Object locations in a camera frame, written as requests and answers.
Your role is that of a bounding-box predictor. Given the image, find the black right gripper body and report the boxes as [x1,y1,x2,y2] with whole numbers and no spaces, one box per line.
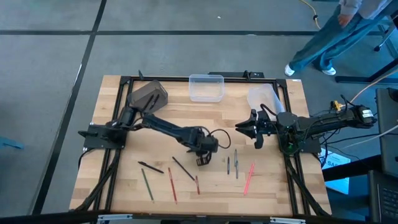
[250,108,279,149]

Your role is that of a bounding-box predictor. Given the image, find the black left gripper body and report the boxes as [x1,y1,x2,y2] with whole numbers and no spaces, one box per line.
[186,127,220,154]

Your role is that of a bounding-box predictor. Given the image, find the black pencil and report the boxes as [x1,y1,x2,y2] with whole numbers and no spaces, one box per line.
[172,156,196,182]

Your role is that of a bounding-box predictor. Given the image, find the red pencil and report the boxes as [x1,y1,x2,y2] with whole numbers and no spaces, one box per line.
[167,167,178,205]

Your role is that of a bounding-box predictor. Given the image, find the pink pencil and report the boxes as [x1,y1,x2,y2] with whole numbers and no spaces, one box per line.
[243,162,256,197]

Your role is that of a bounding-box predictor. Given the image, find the black pen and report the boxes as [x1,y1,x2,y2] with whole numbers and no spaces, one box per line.
[137,161,165,174]

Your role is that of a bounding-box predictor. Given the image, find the green pencil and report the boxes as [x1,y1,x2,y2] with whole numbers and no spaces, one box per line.
[141,168,155,203]

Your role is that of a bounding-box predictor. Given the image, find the dark capped pen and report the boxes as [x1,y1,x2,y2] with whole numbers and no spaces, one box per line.
[143,94,155,111]

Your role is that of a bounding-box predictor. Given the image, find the frosted plastic bin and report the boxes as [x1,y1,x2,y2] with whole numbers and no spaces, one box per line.
[247,83,285,121]

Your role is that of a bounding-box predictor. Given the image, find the small clear plastic bin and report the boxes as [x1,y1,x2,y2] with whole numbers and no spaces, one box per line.
[188,73,226,103]

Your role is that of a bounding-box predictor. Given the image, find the dark smoky plastic bin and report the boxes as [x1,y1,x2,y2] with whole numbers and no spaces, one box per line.
[127,80,169,114]

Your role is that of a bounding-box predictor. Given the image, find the white blue paper sheet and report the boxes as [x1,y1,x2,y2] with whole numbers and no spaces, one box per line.
[320,148,352,195]

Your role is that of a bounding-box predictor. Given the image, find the black desk stand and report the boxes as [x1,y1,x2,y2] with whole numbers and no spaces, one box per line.
[335,57,398,85]

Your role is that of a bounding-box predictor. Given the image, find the black side beam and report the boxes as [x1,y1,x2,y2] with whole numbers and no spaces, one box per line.
[322,154,382,182]

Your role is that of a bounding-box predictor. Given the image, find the person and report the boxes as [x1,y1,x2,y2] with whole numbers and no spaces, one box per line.
[284,0,398,77]

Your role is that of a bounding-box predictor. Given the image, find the black side cabinet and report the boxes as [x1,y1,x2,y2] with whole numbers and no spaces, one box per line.
[375,88,398,178]

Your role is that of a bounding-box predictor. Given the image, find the person's hand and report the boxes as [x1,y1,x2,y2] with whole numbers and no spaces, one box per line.
[338,13,354,27]

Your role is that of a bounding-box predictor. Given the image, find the grey chair leg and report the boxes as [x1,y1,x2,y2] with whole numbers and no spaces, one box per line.
[373,23,393,52]

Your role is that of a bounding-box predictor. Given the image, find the blue floor object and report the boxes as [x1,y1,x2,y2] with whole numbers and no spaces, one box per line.
[0,136,25,151]

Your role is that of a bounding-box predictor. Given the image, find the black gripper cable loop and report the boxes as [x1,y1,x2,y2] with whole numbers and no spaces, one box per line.
[207,128,232,150]

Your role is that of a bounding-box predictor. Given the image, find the black bar on frame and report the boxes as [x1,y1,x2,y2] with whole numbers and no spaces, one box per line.
[207,71,266,80]

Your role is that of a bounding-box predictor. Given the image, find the black aluminium table frame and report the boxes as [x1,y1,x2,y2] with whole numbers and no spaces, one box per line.
[70,71,332,218]

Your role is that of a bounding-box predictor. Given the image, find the black cable bundle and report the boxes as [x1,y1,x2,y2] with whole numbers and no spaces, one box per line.
[284,152,331,217]
[73,148,122,213]

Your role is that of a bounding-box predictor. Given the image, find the silver bracket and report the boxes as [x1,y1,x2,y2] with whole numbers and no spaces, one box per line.
[96,213,134,223]
[269,217,307,224]

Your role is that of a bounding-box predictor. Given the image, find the white cable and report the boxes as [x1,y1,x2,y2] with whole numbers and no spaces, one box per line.
[341,124,398,149]

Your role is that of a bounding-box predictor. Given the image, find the tan cable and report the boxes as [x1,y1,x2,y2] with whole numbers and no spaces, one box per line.
[349,70,398,103]

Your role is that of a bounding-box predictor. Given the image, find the yellow floor cable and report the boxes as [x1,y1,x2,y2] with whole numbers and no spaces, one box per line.
[298,0,322,30]

